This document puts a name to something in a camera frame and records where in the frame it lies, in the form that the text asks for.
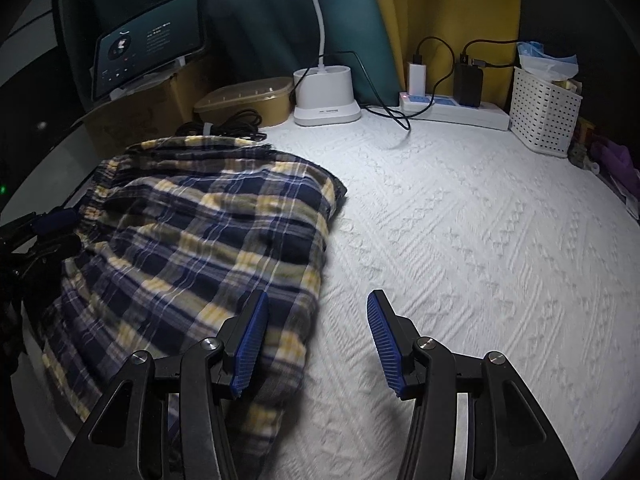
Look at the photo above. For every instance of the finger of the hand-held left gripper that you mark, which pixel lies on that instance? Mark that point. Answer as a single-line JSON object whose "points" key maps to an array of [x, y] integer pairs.
{"points": [[55, 249], [55, 220]]}

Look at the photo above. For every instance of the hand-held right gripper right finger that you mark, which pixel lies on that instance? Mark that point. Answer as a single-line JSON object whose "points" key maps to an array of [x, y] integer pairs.
{"points": [[385, 345]]}

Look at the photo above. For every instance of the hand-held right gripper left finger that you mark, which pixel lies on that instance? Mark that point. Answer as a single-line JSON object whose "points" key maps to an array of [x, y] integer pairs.
{"points": [[250, 345]]}

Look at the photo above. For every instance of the plaid pants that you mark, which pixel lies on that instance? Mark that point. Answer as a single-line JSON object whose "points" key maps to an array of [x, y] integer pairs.
{"points": [[200, 220]]}

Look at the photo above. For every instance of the cardboard box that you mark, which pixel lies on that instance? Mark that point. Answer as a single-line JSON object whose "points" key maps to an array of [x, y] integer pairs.
{"points": [[150, 110]]}

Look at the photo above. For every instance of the tablet with dark screen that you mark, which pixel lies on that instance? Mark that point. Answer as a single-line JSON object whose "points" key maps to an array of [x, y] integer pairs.
{"points": [[150, 40]]}

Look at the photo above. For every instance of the brown lidded food container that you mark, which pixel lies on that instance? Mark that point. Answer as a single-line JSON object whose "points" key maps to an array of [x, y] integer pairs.
{"points": [[245, 105]]}

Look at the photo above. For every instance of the white power strip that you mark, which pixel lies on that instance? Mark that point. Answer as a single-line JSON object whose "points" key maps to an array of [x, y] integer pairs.
{"points": [[475, 116]]}

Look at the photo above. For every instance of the white desk lamp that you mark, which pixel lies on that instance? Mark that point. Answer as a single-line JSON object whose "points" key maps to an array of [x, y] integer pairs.
{"points": [[325, 95]]}

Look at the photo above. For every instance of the white charger plug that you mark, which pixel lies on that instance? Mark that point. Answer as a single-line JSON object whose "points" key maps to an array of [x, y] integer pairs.
{"points": [[416, 79]]}

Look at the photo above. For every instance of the black power adapter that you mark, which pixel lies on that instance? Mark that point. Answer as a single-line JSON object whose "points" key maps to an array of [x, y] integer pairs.
{"points": [[468, 85]]}

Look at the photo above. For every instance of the white perforated basket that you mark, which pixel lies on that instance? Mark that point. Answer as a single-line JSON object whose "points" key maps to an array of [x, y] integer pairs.
{"points": [[542, 110]]}

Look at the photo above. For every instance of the small yellow can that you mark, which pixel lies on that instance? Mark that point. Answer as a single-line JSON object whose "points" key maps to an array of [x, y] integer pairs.
{"points": [[585, 140]]}

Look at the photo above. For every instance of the teal curtain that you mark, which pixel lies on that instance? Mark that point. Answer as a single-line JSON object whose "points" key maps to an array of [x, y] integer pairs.
{"points": [[250, 10]]}

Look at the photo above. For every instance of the purple cloth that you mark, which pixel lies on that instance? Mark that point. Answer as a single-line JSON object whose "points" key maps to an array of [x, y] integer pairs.
{"points": [[620, 160]]}

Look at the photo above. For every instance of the clear blue plastic bag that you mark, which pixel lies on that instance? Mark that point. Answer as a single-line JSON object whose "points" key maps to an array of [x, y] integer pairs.
{"points": [[545, 62]]}

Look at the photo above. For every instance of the yellow curtain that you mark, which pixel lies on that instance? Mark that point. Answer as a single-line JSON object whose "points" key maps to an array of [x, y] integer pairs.
{"points": [[440, 0]]}

